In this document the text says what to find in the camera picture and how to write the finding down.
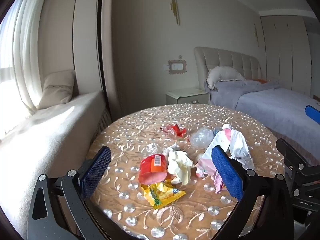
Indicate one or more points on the small clear plastic wrapper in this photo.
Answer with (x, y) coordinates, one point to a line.
(156, 148)

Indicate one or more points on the red clear candy wrapper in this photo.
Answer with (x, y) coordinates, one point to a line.
(175, 129)

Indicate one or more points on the yellow snack wrapper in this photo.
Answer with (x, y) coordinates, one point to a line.
(162, 193)

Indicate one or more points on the framed wall switch panel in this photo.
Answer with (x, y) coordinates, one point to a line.
(177, 67)

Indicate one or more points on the white window seat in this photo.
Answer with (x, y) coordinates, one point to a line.
(50, 135)

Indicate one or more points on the pink snack wrapper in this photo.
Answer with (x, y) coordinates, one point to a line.
(218, 183)

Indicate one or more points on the white pink packaging bag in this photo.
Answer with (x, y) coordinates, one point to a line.
(225, 140)

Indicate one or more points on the white ruffled pillow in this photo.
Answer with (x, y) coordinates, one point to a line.
(225, 75)

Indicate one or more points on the cream tissue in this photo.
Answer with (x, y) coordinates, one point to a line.
(178, 165)

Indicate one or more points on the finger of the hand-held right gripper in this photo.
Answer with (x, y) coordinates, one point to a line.
(290, 151)
(313, 113)

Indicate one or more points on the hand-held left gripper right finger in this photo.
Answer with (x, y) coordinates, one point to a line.
(227, 172)

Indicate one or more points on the short gold wall lamp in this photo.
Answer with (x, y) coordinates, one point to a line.
(256, 35)

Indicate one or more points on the clear plastic bag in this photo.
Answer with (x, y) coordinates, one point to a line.
(201, 137)

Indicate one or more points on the beige cushion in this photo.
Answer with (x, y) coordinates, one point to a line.
(56, 90)

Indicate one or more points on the white curtain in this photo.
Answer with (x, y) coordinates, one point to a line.
(22, 42)

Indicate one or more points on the red plastic cup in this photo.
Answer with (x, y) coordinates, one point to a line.
(150, 167)

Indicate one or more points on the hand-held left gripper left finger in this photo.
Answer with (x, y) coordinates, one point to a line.
(96, 172)

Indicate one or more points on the long gold wall lamp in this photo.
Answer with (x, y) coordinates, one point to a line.
(175, 7)

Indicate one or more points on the round table with embroidered cloth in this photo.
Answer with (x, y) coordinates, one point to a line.
(130, 130)

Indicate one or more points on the orange cloth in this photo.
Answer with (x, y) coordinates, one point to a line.
(261, 81)

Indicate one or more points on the beige wardrobe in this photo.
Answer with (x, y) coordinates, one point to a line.
(285, 55)

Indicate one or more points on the bed with lilac cover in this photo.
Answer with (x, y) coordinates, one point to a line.
(270, 105)

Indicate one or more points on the beige padded headboard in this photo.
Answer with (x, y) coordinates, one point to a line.
(230, 58)

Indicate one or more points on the white nightstand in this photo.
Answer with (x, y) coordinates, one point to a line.
(185, 97)

